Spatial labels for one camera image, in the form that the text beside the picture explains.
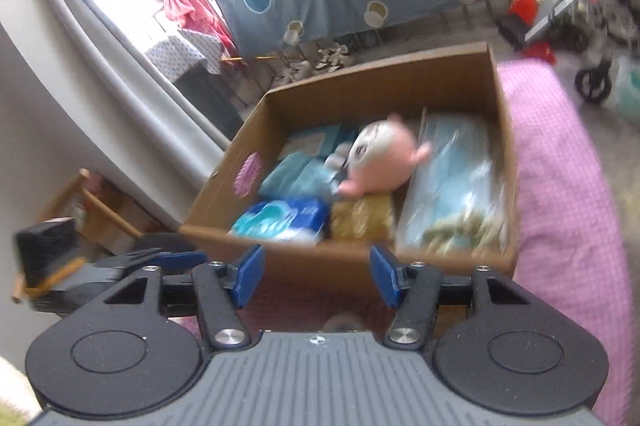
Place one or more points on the light blue packet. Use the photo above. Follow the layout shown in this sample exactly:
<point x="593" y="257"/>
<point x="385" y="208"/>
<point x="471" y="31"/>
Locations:
<point x="320" y="139"/>

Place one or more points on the baby stroller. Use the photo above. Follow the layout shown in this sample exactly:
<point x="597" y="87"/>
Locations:
<point x="590" y="6"/>

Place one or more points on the white fluffy blanket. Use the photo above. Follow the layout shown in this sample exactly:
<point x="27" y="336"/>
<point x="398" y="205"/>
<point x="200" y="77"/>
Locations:
<point x="10" y="386"/>

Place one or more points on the teal knitted cloth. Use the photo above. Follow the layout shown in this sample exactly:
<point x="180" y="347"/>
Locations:
<point x="295" y="176"/>

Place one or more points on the brown cardboard box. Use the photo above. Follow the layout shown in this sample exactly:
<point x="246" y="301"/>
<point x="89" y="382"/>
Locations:
<point x="375" y="76"/>

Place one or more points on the pack of blue face masks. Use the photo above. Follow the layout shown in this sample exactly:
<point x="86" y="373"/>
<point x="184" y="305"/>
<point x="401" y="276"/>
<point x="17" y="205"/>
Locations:
<point x="450" y="176"/>

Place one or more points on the pink plush toy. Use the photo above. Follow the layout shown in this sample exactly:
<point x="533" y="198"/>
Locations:
<point x="385" y="151"/>

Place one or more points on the pair of white sneakers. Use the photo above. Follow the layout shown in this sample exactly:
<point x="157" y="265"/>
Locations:
<point x="332" y="56"/>

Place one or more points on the pink gingham bedsheet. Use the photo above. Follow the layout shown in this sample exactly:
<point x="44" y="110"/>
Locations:
<point x="560" y="206"/>

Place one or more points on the wooden rack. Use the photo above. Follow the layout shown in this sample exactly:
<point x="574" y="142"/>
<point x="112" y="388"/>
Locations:
<point x="100" y="206"/>

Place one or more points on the white dotted cloth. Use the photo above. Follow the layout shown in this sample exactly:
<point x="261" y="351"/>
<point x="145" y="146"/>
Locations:
<point x="180" y="51"/>

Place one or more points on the yellow packet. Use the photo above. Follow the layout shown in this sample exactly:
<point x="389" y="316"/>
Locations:
<point x="362" y="216"/>

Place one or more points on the pair of white shoes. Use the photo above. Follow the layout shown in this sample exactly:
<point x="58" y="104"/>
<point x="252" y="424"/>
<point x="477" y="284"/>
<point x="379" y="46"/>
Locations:
<point x="295" y="74"/>

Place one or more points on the pale green plastic bag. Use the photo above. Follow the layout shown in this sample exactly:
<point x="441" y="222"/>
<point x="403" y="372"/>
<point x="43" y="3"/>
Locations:
<point x="630" y="91"/>

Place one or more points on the pink hanging garment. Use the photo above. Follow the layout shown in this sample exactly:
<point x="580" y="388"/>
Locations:
<point x="190" y="6"/>

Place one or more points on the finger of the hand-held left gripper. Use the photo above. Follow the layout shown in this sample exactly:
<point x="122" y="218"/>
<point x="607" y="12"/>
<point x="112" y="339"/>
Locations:
<point x="175" y="260"/>

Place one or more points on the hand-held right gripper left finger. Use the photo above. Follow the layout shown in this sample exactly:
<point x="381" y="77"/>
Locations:
<point x="250" y="273"/>

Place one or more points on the white window ledge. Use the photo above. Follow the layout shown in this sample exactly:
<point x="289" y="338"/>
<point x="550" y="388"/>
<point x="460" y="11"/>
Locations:
<point x="75" y="81"/>

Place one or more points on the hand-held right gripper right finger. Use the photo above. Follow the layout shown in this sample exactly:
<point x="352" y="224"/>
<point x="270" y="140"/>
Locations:
<point x="382" y="273"/>

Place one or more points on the blue white tissue pack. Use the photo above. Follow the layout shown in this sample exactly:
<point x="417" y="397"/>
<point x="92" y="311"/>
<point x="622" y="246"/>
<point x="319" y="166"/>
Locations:
<point x="285" y="216"/>

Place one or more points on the small red plastic bag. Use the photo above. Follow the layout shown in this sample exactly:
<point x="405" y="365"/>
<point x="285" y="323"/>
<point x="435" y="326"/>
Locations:
<point x="524" y="6"/>

